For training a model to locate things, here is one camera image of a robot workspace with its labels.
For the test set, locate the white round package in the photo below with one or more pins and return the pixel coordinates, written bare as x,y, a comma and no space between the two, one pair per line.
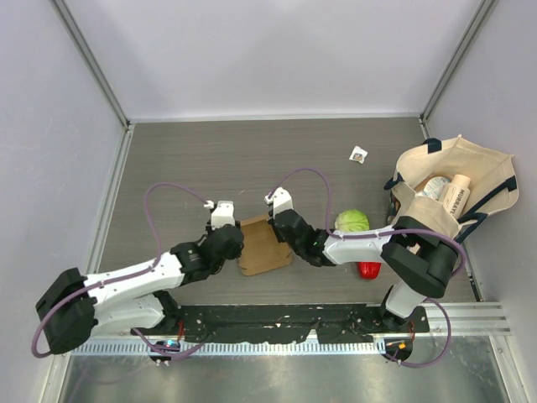
434,186

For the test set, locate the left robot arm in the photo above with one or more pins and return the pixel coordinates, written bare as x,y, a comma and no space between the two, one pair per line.
78,306

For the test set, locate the brown cardboard paper box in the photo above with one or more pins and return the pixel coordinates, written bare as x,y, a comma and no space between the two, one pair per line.
262,252

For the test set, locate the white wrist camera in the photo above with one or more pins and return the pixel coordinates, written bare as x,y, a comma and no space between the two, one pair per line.
222,214
278,201

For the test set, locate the beige lotion bottle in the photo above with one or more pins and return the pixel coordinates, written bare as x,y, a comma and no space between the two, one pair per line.
454,195

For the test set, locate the small white wrapper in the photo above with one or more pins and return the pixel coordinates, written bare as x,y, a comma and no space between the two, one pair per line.
358,155

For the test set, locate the beige canvas tote bag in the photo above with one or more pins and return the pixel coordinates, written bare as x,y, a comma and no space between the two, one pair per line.
493,185

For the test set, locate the aluminium frame post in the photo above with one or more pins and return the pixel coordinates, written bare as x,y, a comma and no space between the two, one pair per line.
478,20
84,49

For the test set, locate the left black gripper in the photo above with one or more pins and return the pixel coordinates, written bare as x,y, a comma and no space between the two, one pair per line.
209,228

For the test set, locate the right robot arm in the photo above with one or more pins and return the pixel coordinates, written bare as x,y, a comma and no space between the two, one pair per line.
424,260

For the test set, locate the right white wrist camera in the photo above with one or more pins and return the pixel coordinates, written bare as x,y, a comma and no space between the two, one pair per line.
278,201

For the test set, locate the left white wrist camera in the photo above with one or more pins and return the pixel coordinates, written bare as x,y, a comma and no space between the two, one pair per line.
222,214

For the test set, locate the green cabbage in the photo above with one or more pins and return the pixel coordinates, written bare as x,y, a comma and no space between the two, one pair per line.
351,221

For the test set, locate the white slotted cable duct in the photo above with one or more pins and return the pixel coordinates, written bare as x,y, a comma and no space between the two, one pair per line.
132,347

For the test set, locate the left aluminium frame post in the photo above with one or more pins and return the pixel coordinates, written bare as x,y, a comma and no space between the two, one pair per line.
84,49

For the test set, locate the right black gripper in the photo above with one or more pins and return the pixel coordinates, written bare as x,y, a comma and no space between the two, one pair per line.
278,237

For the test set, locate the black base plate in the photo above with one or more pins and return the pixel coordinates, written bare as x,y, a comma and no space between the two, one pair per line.
283,324

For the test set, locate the red bell pepper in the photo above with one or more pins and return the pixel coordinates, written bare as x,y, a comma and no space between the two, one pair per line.
369,270

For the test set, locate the right aluminium frame post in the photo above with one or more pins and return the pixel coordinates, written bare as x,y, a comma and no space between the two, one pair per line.
478,20

